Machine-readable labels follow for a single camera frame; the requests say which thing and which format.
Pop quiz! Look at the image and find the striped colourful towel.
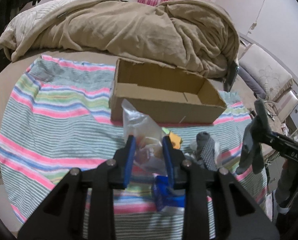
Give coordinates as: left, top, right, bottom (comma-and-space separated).
0, 55, 267, 239

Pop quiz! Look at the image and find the blue tissue pack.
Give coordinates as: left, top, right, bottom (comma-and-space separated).
152, 176, 185, 215

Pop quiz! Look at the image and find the black smartphone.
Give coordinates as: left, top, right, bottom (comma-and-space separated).
224, 61, 239, 92

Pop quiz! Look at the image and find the black cable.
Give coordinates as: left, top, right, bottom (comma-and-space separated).
248, 100, 280, 122

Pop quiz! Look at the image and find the clear bag of items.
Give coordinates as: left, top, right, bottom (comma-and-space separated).
121, 99, 167, 176

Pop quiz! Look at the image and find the beige fleece blanket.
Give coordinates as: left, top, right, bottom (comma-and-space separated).
4, 0, 240, 78

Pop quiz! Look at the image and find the capybara tissue pack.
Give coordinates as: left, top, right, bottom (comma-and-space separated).
162, 127, 182, 150

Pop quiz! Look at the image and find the dark grey sock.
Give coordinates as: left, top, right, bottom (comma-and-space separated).
236, 99, 272, 175

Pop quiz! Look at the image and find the grey dotted sock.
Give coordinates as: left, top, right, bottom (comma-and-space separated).
190, 132, 221, 171

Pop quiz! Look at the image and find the cream embroidered pillow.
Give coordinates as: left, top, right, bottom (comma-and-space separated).
239, 44, 293, 101

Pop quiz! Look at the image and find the open cardboard box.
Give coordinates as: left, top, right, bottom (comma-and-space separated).
109, 59, 227, 124

